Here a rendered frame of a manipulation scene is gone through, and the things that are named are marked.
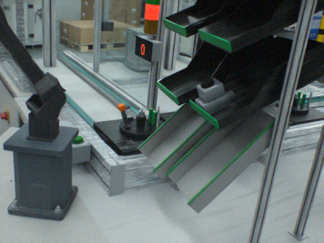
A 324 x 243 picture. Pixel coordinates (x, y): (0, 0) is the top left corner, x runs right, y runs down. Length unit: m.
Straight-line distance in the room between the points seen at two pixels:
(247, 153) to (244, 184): 0.44
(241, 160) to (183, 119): 0.27
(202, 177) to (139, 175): 0.28
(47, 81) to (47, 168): 0.21
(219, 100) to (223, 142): 0.15
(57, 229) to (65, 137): 0.23
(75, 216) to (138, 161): 0.23
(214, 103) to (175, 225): 0.37
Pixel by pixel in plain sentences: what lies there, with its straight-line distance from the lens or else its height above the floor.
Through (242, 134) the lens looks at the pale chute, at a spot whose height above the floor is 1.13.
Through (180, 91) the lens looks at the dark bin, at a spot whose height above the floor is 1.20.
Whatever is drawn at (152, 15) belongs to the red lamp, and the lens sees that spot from 1.38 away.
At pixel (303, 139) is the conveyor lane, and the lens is 1.60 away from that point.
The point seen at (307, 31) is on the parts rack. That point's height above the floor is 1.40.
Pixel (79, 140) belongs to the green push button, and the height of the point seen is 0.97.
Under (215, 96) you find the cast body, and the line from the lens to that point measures 0.83.
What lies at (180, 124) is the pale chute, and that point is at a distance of 1.07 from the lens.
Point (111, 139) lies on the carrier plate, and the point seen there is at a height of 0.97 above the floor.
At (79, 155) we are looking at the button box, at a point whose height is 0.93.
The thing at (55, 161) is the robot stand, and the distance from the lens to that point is 0.98.
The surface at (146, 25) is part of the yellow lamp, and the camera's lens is 1.39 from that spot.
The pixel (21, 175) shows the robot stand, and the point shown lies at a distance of 1.02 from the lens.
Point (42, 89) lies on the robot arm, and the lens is 0.94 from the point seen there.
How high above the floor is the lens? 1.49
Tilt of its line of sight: 22 degrees down
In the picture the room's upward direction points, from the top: 6 degrees clockwise
